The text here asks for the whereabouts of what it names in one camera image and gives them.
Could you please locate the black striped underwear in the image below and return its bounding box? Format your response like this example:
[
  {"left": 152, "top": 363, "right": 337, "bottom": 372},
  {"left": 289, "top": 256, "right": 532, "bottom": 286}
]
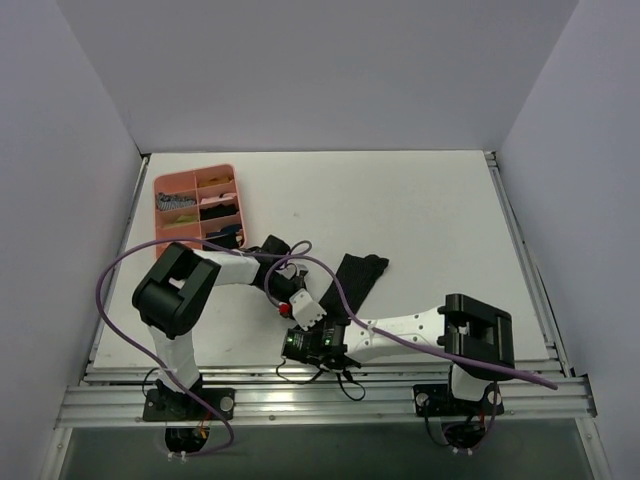
[{"left": 319, "top": 254, "right": 389, "bottom": 318}]

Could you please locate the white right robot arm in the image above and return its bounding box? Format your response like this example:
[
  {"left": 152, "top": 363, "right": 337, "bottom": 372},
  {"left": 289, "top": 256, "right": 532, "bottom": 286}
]
[{"left": 282, "top": 293, "right": 515, "bottom": 413}]

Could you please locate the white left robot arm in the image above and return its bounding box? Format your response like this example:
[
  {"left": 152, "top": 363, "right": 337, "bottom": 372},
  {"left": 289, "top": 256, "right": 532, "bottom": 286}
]
[{"left": 132, "top": 236, "right": 306, "bottom": 419}]

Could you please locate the black garment in lower compartment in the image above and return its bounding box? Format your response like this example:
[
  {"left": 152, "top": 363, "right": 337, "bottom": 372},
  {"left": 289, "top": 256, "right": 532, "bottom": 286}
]
[{"left": 203, "top": 235, "right": 243, "bottom": 250}]

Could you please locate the navy garment in box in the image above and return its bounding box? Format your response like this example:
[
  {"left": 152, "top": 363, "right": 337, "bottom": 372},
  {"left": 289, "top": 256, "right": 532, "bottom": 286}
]
[{"left": 205, "top": 224, "right": 242, "bottom": 238}]

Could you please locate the black rolled garment in box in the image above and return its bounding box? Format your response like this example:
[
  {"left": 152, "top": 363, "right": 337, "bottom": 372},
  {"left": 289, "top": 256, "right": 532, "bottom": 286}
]
[{"left": 199, "top": 204, "right": 238, "bottom": 221}]

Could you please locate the pink garment in box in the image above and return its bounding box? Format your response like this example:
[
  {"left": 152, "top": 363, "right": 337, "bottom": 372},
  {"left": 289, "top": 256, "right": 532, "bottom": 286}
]
[{"left": 200, "top": 192, "right": 237, "bottom": 205}]

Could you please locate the pink compartment organizer box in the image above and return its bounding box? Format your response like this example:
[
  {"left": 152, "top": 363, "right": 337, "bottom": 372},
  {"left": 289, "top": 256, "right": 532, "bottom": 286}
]
[{"left": 153, "top": 164, "right": 247, "bottom": 248}]

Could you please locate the olive garment in box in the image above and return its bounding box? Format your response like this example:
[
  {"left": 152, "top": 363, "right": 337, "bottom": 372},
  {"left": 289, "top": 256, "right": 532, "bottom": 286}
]
[{"left": 163, "top": 215, "right": 198, "bottom": 229}]

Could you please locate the yellow garment in box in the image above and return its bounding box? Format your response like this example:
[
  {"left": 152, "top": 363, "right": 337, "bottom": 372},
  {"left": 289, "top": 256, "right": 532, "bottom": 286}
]
[{"left": 197, "top": 174, "right": 234, "bottom": 188}]

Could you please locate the striped rolled garment in box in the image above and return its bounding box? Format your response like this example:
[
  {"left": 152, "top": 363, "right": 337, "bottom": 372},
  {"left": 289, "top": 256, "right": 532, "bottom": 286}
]
[{"left": 155, "top": 192, "right": 197, "bottom": 212}]

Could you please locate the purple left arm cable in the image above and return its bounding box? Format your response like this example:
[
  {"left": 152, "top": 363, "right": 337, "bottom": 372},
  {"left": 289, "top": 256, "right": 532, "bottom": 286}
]
[{"left": 95, "top": 239, "right": 314, "bottom": 457}]

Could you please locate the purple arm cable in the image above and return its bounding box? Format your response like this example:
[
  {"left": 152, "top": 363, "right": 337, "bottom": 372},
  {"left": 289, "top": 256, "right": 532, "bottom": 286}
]
[
  {"left": 265, "top": 255, "right": 559, "bottom": 446},
  {"left": 95, "top": 239, "right": 314, "bottom": 457}
]

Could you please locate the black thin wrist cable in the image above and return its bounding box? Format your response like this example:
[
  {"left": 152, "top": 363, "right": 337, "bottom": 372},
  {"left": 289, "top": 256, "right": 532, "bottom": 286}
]
[{"left": 275, "top": 359, "right": 367, "bottom": 402}]

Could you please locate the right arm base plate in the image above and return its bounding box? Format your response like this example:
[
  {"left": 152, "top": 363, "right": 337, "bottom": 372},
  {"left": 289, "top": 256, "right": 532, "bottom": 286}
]
[{"left": 412, "top": 383, "right": 505, "bottom": 418}]

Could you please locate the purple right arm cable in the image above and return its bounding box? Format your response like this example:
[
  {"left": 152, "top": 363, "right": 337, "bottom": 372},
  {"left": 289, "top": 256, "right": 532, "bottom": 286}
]
[{"left": 265, "top": 255, "right": 559, "bottom": 446}]

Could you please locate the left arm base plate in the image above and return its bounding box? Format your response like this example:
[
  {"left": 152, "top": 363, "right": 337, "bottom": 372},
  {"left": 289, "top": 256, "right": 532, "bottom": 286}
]
[{"left": 142, "top": 387, "right": 235, "bottom": 422}]

